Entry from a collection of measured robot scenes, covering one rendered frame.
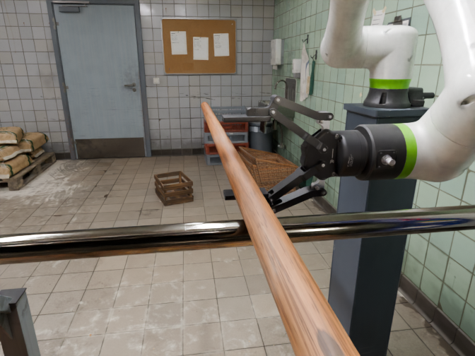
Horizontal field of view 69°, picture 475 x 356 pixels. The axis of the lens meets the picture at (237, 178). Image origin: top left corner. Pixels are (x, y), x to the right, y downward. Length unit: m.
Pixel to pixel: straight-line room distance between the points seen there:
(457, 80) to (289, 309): 0.43
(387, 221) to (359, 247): 0.89
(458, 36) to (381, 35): 0.60
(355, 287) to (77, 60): 4.68
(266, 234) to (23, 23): 5.39
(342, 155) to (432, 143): 0.14
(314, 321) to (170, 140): 5.14
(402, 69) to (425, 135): 0.64
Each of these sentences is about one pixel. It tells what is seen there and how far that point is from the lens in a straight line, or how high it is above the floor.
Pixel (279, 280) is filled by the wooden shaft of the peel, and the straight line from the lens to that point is 0.23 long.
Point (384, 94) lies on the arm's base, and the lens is 1.23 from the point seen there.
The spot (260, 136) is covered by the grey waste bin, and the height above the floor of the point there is 0.37.
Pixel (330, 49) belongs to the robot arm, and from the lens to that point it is 1.17.
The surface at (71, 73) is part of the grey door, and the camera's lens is 5.37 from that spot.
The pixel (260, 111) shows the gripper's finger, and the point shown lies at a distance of 0.52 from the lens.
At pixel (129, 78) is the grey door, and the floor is 1.14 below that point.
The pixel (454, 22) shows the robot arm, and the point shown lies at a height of 1.40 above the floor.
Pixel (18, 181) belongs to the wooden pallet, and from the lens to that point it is 4.52.
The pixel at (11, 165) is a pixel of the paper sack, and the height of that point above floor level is 0.26.
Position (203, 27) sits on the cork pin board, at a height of 1.81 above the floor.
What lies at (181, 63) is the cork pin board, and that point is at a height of 1.34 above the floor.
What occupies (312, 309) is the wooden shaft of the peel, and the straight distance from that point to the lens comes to 0.21.
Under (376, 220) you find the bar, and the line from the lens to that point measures 0.42.
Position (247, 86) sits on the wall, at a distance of 5.26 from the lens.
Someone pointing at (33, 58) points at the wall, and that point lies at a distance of 5.54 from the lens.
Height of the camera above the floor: 1.34
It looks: 18 degrees down
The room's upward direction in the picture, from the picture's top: straight up
